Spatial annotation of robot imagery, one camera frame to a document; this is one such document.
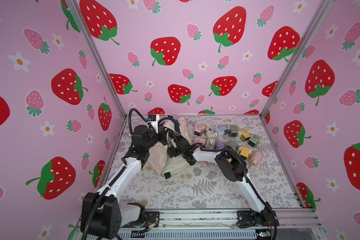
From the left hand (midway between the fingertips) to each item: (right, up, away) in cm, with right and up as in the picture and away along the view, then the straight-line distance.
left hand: (170, 126), depth 79 cm
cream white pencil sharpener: (+26, -4, +26) cm, 37 cm away
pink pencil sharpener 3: (+20, -23, +12) cm, 33 cm away
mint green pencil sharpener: (+55, -9, +22) cm, 60 cm away
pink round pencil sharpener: (+50, -19, +10) cm, 55 cm away
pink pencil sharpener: (+18, -2, +27) cm, 33 cm away
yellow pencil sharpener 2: (+47, -17, +16) cm, 52 cm away
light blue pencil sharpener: (+33, -2, +27) cm, 43 cm away
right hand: (-3, -14, +21) cm, 25 cm away
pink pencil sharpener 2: (+18, -9, +21) cm, 29 cm away
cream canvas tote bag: (-3, -21, +3) cm, 22 cm away
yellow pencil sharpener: (+51, -6, +26) cm, 57 cm away
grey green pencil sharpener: (+43, -2, +26) cm, 50 cm away
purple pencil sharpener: (+31, -12, +16) cm, 37 cm away
